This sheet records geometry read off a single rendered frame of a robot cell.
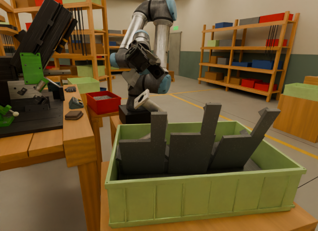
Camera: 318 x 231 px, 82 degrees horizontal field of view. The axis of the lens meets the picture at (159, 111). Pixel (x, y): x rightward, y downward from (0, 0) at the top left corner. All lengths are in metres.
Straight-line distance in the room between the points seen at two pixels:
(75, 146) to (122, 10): 10.27
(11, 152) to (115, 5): 10.26
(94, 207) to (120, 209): 0.62
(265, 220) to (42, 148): 0.91
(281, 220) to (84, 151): 0.84
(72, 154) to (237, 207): 0.74
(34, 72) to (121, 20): 9.58
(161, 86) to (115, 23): 9.84
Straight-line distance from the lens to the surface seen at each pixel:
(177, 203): 0.62
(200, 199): 0.63
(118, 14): 10.91
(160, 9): 1.15
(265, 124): 0.67
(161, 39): 1.10
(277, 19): 5.80
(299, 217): 0.84
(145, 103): 0.51
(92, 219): 1.28
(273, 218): 0.78
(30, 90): 1.53
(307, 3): 6.20
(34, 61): 1.53
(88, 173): 1.07
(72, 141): 0.96
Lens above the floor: 1.31
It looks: 19 degrees down
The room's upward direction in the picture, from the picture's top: 1 degrees clockwise
